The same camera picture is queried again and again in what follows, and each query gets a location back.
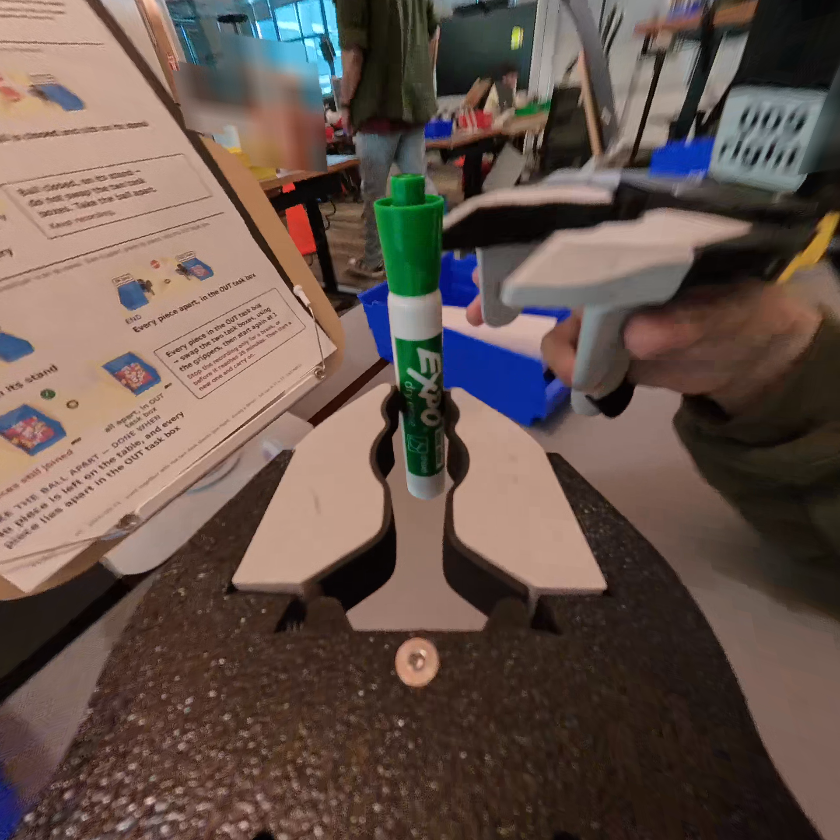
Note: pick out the small blue bin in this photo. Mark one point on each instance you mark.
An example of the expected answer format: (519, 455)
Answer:
(682, 157)

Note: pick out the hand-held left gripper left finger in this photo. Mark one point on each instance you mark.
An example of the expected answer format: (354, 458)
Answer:
(315, 512)

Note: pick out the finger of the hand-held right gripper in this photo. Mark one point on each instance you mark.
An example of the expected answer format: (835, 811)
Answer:
(525, 203)
(610, 262)

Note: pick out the black television screen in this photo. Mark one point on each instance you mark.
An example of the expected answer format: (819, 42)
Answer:
(479, 52)

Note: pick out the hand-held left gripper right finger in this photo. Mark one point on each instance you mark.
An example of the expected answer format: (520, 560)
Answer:
(518, 512)

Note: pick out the person's right forearm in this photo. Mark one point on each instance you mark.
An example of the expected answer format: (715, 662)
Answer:
(774, 459)

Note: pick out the white stand base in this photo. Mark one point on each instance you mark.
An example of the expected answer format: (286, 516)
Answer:
(164, 544)

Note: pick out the grey perforated crate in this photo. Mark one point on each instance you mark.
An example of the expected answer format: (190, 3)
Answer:
(768, 138)

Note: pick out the black office chair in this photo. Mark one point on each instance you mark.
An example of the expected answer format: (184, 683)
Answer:
(564, 124)

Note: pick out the wooden desk with black legs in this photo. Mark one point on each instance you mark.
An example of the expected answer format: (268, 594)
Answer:
(308, 176)

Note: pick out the white leaning panel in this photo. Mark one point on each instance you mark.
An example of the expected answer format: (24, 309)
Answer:
(502, 167)

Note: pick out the cluttered wooden desk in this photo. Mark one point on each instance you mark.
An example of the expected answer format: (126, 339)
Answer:
(485, 136)

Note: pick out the wooden standing desk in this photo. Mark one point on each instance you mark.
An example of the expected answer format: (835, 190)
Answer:
(682, 21)

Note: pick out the printed instruction sheet on stand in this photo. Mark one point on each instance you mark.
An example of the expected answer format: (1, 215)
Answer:
(285, 253)

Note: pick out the person's right hand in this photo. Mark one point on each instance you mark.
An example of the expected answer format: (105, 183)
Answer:
(722, 341)

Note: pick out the blue plastic bin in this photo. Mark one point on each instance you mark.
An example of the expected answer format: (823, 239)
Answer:
(499, 374)

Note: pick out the grey leaning board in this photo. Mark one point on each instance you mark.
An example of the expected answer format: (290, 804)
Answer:
(594, 65)

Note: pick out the green dry erase marker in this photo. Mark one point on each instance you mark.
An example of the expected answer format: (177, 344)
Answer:
(413, 295)

